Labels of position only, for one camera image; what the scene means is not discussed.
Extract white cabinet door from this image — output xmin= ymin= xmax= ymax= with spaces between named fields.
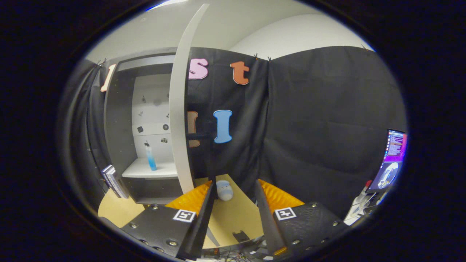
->
xmin=169 ymin=4 xmax=210 ymax=195

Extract computer monitor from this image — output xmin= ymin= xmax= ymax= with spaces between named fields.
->
xmin=366 ymin=129 xmax=408 ymax=193

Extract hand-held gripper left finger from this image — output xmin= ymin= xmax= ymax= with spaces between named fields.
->
xmin=120 ymin=180 xmax=215 ymax=261

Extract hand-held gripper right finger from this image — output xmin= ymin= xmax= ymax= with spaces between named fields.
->
xmin=254 ymin=178 xmax=344 ymax=261

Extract tangled cables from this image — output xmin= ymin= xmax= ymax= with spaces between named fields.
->
xmin=198 ymin=246 xmax=270 ymax=262

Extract white spine book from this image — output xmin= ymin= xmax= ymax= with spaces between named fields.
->
xmin=104 ymin=166 xmax=123 ymax=199

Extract grey cover book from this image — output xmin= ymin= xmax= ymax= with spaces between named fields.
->
xmin=107 ymin=164 xmax=130 ymax=199

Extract black table bracket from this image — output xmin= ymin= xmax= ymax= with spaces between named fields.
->
xmin=232 ymin=230 xmax=251 ymax=243

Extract blue and white tube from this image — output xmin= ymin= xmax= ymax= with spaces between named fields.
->
xmin=145 ymin=142 xmax=158 ymax=171

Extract black backdrop cloth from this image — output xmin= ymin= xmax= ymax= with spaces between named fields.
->
xmin=60 ymin=45 xmax=407 ymax=219

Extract grey cabinet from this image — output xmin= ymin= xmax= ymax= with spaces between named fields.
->
xmin=104 ymin=53 xmax=190 ymax=205

